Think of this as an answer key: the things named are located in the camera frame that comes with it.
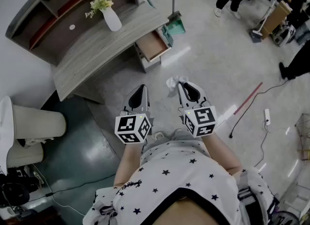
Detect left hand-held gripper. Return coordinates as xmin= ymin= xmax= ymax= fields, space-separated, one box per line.
xmin=114 ymin=84 xmax=152 ymax=145

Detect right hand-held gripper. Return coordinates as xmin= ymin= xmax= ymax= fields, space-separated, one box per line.
xmin=177 ymin=82 xmax=217 ymax=138

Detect white tissue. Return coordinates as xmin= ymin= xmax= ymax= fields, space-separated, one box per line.
xmin=166 ymin=75 xmax=189 ymax=98

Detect wooden drawer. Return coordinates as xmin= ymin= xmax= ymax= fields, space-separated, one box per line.
xmin=134 ymin=30 xmax=171 ymax=63

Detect person's left forearm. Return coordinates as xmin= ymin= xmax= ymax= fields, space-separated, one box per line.
xmin=113 ymin=142 xmax=146 ymax=189

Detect person's right forearm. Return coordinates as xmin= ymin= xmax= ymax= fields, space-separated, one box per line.
xmin=201 ymin=134 xmax=243 ymax=175

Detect red stick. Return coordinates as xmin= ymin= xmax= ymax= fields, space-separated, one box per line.
xmin=233 ymin=81 xmax=264 ymax=116

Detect grey wooden desk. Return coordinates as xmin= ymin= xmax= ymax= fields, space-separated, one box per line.
xmin=51 ymin=0 xmax=174 ymax=104

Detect green dustpan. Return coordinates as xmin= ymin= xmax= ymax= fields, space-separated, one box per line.
xmin=161 ymin=16 xmax=186 ymax=47

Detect white power strip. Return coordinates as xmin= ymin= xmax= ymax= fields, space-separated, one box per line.
xmin=263 ymin=108 xmax=271 ymax=126

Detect grey broom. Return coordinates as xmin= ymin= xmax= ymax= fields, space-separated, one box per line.
xmin=167 ymin=0 xmax=182 ymax=23

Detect person's star print shirt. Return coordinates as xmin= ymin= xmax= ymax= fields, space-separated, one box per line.
xmin=83 ymin=139 xmax=279 ymax=225

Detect white ribbed vase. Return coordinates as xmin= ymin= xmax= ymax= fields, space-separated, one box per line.
xmin=99 ymin=8 xmax=123 ymax=32

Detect cream round column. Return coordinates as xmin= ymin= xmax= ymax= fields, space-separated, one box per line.
xmin=6 ymin=141 xmax=45 ymax=169
xmin=0 ymin=95 xmax=67 ymax=140

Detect white upright floor cleaner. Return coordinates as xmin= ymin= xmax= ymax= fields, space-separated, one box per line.
xmin=248 ymin=0 xmax=279 ymax=44

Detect yellow green flower bouquet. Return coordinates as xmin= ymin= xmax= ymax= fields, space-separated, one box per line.
xmin=85 ymin=0 xmax=119 ymax=19

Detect white wheeled machine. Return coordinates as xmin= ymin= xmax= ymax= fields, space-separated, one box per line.
xmin=272 ymin=24 xmax=296 ymax=47

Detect grey desk shelf hutch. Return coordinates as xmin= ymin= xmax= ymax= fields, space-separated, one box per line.
xmin=5 ymin=0 xmax=141 ymax=66

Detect brown cardboard box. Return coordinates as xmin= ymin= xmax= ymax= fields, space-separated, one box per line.
xmin=262 ymin=0 xmax=293 ymax=40

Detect black equipment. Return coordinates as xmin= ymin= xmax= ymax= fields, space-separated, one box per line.
xmin=0 ymin=165 xmax=45 ymax=220

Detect thick black floor cable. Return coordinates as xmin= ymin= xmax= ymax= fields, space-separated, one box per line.
xmin=228 ymin=78 xmax=289 ymax=139

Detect thin black cable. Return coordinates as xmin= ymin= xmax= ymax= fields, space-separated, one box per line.
xmin=253 ymin=121 xmax=271 ymax=169

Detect black cable with adapter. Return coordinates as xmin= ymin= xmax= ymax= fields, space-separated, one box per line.
xmin=45 ymin=172 xmax=117 ymax=198

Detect wire rack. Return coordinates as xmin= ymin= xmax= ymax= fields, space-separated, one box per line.
xmin=294 ymin=113 xmax=310 ymax=162

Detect white cable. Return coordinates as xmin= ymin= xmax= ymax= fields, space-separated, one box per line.
xmin=51 ymin=194 xmax=86 ymax=218

